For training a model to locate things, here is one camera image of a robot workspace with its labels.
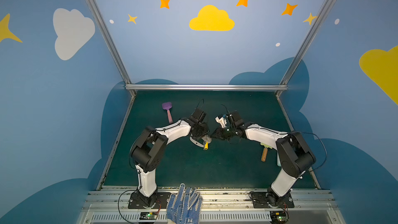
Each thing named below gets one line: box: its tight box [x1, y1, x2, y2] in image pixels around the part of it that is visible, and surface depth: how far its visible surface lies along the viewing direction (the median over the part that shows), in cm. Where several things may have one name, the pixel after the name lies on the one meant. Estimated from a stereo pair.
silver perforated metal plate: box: [189, 134, 212, 148], surface depth 95 cm
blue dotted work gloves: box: [166, 183, 204, 224], surface depth 73 cm
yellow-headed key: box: [202, 141, 209, 151], surface depth 93 cm
